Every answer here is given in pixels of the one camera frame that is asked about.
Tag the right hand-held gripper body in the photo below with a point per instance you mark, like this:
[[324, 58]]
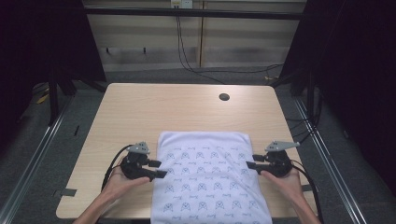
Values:
[[278, 163]]

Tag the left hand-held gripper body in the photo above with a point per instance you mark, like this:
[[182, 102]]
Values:
[[134, 166]]

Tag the white patterned cloth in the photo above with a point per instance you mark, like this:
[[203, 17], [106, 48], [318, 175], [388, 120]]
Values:
[[208, 174]]

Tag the person's right hand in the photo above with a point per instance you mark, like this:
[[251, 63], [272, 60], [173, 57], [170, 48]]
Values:
[[286, 185]]

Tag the person's left hand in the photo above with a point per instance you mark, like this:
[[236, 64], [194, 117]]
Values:
[[120, 186]]

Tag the grey tape strip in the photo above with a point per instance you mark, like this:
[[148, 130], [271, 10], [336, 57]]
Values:
[[306, 187], [69, 192]]

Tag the black curtain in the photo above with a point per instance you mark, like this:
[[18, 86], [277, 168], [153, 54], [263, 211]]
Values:
[[358, 77], [37, 40]]

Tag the black horizontal bar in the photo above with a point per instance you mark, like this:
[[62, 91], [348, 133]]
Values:
[[186, 13]]

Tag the metal floor rail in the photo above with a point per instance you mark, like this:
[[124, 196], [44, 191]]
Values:
[[34, 155], [330, 161]]

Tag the white wall socket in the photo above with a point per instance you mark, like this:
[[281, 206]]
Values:
[[181, 3]]

